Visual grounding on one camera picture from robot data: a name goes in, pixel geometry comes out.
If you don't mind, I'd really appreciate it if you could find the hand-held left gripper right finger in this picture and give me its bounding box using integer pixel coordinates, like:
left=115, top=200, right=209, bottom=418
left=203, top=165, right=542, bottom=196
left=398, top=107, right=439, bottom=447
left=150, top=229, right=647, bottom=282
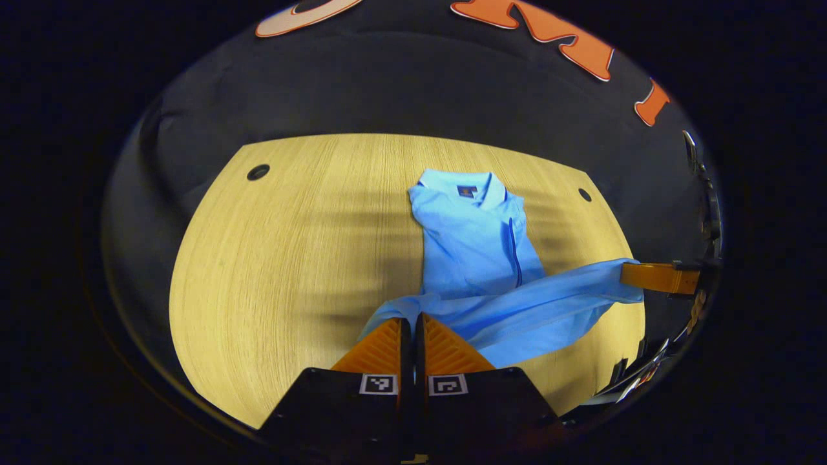
left=413, top=313, right=569, bottom=453

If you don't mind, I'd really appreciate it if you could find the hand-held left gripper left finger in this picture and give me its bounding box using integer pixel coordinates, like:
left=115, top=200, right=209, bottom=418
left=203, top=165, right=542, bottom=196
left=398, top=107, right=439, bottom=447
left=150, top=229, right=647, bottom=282
left=258, top=316, right=414, bottom=453

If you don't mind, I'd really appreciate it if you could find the light blue T-shirt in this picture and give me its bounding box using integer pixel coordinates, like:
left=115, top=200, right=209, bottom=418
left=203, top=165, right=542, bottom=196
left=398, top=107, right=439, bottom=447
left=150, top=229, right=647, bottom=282
left=359, top=169, right=645, bottom=369

